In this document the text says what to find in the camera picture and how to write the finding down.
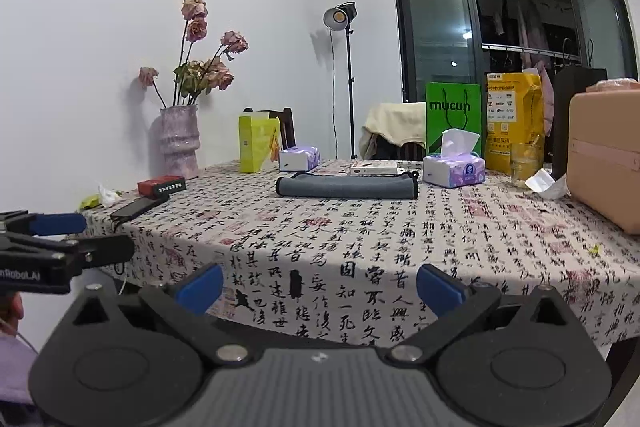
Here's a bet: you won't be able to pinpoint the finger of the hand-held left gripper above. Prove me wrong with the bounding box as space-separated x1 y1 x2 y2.
75 234 136 270
25 212 89 238

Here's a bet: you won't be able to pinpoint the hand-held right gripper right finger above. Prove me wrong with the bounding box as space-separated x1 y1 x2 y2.
390 263 573 364

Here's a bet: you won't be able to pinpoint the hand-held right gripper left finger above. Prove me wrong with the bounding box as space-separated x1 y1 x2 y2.
70 263 252 366

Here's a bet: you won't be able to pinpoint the grey towel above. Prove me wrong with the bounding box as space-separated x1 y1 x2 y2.
275 171 420 200

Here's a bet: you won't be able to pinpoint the person's left forearm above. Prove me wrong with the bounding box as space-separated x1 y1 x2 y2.
0 293 46 427

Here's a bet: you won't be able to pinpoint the black phone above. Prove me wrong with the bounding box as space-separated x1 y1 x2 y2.
109 196 170 222

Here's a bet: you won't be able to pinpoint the crumpled white tissue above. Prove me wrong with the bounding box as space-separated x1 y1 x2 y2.
97 184 123 208

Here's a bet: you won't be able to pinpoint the calligraphy printed tablecloth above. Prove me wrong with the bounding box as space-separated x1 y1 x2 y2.
80 158 640 349

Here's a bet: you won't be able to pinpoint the red box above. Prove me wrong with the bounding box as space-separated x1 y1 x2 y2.
137 176 186 198

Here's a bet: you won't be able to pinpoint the large purple tissue pack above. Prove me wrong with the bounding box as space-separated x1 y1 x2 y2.
422 129 487 189

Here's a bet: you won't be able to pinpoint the pink ribbed vase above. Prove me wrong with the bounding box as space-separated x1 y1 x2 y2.
158 104 201 181

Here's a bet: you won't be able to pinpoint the flat white box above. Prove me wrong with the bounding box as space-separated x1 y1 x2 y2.
348 161 402 176

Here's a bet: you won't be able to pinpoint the chair under cream cloth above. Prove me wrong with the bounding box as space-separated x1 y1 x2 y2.
367 134 427 161

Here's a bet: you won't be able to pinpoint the white paper slip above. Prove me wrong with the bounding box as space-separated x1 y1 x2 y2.
524 169 569 201

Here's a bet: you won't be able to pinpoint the clear glass cup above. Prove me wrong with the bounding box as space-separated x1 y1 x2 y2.
509 141 544 188

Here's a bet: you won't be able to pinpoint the yellow-green carton box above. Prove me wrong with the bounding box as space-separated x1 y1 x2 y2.
238 112 282 174

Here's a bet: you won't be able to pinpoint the small purple tissue pack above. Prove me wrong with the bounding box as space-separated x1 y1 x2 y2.
278 145 322 172

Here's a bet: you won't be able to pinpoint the cream cloth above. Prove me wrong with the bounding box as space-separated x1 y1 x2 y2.
362 102 429 160

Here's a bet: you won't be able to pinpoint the green paper bag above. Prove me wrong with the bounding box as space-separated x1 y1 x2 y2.
425 81 483 156

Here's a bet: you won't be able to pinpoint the yellow plastic bag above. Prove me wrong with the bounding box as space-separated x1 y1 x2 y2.
484 73 546 174

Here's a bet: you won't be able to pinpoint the dried pink roses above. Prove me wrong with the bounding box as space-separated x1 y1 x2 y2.
138 0 250 108

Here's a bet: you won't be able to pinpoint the pink storage case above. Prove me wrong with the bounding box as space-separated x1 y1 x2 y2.
566 78 640 236

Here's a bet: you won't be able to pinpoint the pink garment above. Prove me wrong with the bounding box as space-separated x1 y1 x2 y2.
533 60 556 138

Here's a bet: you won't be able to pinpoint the studio light on stand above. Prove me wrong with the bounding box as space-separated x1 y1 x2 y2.
322 1 360 160

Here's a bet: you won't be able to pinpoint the black paper bag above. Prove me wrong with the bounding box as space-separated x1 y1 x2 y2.
551 66 609 178

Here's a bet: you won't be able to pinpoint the dark framed sliding door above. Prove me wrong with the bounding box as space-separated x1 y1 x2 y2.
389 0 637 105

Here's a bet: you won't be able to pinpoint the hanging clothes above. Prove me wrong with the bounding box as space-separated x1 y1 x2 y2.
487 0 553 68

